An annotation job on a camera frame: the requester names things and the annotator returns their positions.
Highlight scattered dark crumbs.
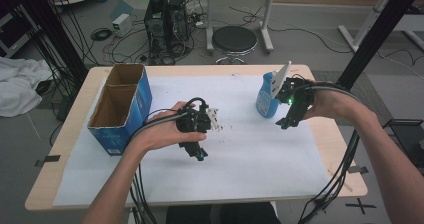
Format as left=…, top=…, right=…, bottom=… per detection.
left=213, top=123, right=235, bottom=142

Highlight white stand legs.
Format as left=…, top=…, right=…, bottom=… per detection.
left=337, top=0, right=424, bottom=54

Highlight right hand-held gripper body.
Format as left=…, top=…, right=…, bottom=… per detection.
left=270, top=60, right=316, bottom=119

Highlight white cloth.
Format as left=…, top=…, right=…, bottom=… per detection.
left=0, top=56, right=55, bottom=119

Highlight person's left hand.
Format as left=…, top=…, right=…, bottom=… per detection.
left=134, top=100, right=208, bottom=152

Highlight small white box device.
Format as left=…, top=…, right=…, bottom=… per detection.
left=111, top=12, right=134, bottom=38

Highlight coiled black cable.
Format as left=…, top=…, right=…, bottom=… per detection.
left=90, top=26, right=114, bottom=42

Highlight black metal stand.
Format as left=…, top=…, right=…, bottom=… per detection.
left=336, top=0, right=424, bottom=92
left=6, top=0, right=90, bottom=82

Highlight person's dark pants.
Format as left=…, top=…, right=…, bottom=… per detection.
left=165, top=201, right=282, bottom=224

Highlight black round stool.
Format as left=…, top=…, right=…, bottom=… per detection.
left=211, top=25, right=259, bottom=65

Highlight gripper black cable bundle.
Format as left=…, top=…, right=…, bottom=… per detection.
left=127, top=97, right=208, bottom=224
left=291, top=73, right=363, bottom=224

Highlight grey tape strip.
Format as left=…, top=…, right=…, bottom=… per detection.
left=347, top=165, right=370, bottom=175

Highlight left gripper black cable bundle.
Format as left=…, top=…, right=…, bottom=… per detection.
left=127, top=97, right=208, bottom=224

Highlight white paper mat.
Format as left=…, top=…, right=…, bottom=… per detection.
left=52, top=74, right=332, bottom=207

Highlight black tape cross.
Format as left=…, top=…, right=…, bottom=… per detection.
left=344, top=197, right=378, bottom=216

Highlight blue plastic bottle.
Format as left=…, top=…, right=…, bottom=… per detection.
left=255, top=71, right=285, bottom=119

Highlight right gripper black cable bundle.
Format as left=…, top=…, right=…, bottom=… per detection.
left=291, top=73, right=363, bottom=224

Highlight light wooden table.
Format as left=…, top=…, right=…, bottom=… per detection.
left=24, top=64, right=369, bottom=212

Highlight person's right hand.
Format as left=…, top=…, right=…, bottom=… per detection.
left=301, top=79, right=369, bottom=122

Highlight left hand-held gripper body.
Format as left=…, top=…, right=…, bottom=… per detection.
left=175, top=98, right=222, bottom=134

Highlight blue cardboard box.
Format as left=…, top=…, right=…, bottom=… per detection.
left=87, top=62, right=154, bottom=157

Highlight black computer tower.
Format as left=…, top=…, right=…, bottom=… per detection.
left=143, top=0, right=192, bottom=66

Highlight black tape strip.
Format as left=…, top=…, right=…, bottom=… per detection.
left=33, top=154, right=62, bottom=168

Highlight thin wooden stick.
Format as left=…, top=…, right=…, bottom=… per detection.
left=327, top=168, right=354, bottom=194

